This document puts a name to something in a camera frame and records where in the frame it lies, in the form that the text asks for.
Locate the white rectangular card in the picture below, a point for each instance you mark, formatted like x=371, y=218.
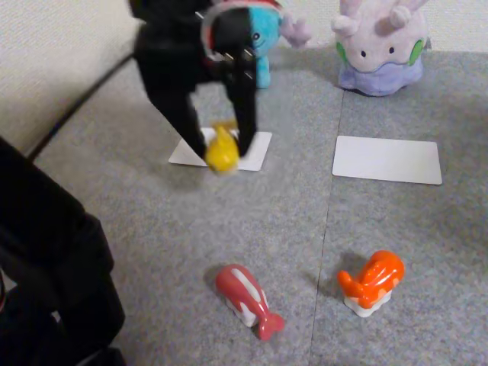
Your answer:
x=387, y=160
x=255, y=152

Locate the blue Wooper plush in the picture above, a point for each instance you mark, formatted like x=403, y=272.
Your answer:
x=265, y=42

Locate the red tuna sushi toy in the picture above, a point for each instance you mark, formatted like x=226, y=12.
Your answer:
x=244, y=293

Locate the orange shrimp sushi toy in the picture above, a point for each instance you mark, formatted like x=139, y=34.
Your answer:
x=375, y=278

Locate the yellow egg sushi toy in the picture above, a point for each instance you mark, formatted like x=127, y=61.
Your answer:
x=222, y=152

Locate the purple Goomy plush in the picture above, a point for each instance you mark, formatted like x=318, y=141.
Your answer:
x=377, y=49

